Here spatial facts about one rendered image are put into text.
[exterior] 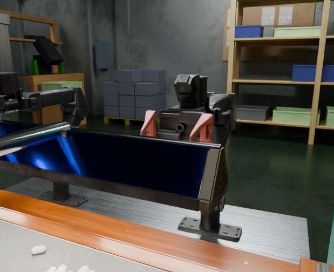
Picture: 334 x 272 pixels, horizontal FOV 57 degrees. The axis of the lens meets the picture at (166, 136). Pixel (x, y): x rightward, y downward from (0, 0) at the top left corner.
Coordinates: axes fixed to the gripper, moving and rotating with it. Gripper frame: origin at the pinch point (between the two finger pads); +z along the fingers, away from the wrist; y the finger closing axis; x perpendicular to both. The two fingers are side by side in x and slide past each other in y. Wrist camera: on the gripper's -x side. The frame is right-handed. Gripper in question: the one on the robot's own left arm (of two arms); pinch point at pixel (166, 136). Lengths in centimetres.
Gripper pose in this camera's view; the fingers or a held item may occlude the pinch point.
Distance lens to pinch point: 56.8
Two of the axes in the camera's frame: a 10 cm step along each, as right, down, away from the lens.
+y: 9.3, 0.9, -3.6
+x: 0.0, 9.7, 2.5
